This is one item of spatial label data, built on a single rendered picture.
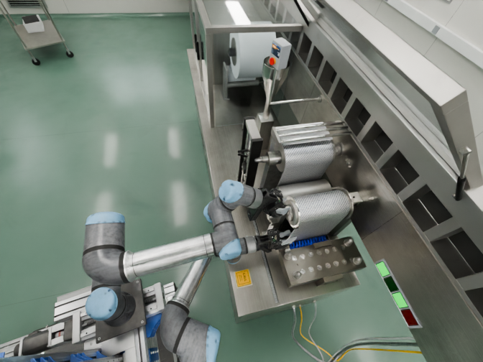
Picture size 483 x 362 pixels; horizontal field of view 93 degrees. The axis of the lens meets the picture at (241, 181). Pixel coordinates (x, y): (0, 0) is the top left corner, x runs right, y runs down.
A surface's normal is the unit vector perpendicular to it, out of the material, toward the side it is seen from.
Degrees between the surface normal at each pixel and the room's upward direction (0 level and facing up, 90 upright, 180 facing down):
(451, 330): 90
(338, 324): 0
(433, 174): 90
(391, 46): 53
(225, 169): 0
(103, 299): 8
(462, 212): 90
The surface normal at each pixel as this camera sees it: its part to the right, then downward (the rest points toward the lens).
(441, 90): -0.73, -0.22
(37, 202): 0.07, -0.56
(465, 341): -0.97, 0.15
